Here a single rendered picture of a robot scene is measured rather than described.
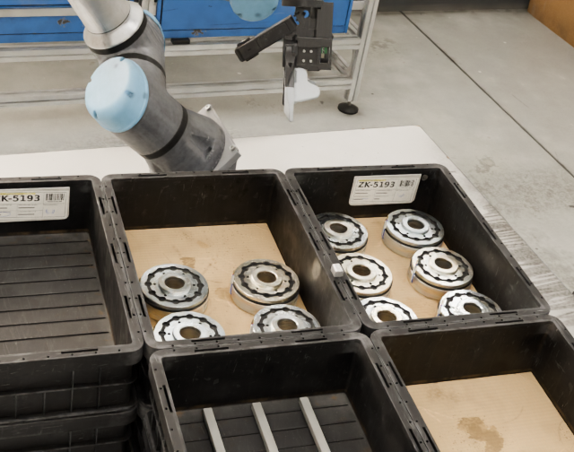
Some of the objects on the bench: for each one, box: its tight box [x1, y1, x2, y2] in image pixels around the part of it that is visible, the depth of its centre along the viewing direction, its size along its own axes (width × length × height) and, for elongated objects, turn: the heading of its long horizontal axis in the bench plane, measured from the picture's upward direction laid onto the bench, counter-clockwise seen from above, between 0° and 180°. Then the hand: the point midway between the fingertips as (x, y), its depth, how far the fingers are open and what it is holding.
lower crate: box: [0, 383, 138, 452], centre depth 145 cm, size 40×30×12 cm
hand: (285, 117), depth 172 cm, fingers open, 14 cm apart
